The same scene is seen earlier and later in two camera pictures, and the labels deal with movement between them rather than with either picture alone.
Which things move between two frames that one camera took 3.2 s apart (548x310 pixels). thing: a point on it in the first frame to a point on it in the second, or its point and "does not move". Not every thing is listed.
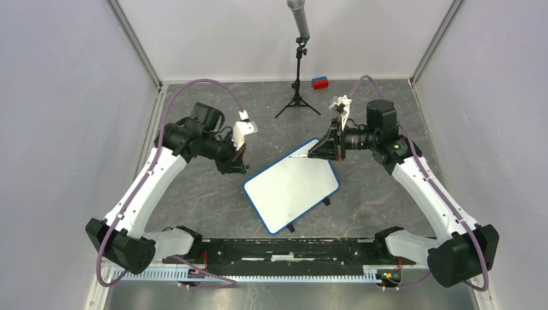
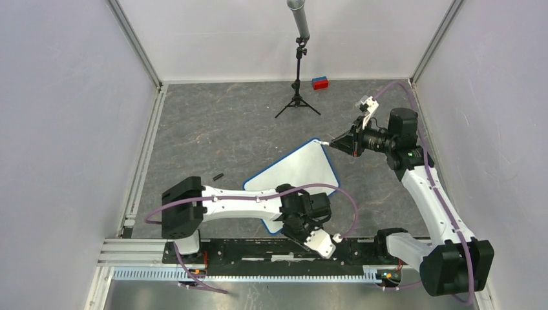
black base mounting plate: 288,253 does not move
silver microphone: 297,10 does not move
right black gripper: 329,146 to 352,141
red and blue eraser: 320,82 does not move
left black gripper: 234,164 to 300,239
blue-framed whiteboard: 286,190 does not move
